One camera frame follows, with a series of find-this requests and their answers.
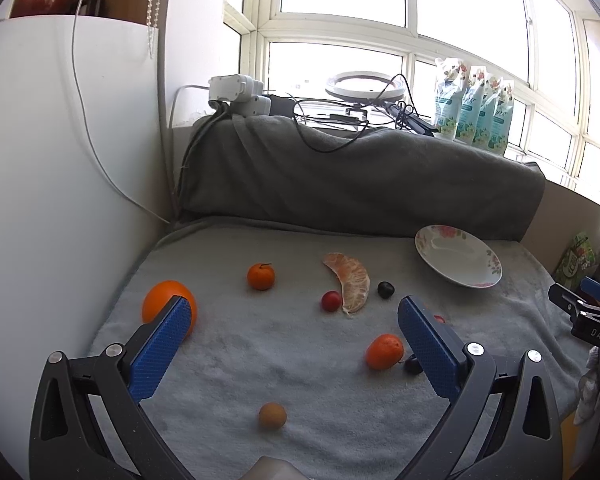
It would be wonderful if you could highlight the dark plum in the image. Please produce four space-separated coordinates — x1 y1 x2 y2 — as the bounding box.
403 353 422 376
377 281 396 299

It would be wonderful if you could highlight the large orange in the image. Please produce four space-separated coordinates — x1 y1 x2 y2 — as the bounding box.
142 281 197 336

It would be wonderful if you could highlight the brown longan fruit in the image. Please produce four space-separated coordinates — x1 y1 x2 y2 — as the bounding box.
258 402 287 431

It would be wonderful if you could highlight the peeled pomelo segment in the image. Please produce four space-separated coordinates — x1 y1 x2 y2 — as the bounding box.
323 252 370 316

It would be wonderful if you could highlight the small tangerine with stem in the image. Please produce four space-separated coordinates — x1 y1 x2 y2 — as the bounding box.
247 262 276 292

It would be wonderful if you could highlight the right white gloved hand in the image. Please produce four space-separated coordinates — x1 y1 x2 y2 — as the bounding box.
573 347 600 426

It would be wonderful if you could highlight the floral white plate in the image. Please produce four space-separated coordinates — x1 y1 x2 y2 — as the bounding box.
414 224 503 289

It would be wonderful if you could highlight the floral refill pouch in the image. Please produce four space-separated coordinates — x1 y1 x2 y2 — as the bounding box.
472 74 501 150
488 80 515 156
455 66 486 145
434 58 468 140

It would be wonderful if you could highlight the white cabinet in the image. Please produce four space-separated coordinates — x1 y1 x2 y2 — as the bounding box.
0 16 170 471

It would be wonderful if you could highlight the grey blanket backrest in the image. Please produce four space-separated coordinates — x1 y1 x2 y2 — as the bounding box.
178 115 545 240

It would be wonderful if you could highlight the white ring light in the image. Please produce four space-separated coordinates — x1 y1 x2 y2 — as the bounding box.
325 70 408 104

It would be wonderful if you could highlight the black cable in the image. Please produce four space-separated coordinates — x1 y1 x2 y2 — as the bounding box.
284 72 439 154

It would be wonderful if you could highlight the white cable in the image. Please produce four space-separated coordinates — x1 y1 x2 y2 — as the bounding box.
70 0 172 226

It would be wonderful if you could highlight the white window frame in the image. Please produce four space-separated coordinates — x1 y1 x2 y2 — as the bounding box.
223 0 600 204

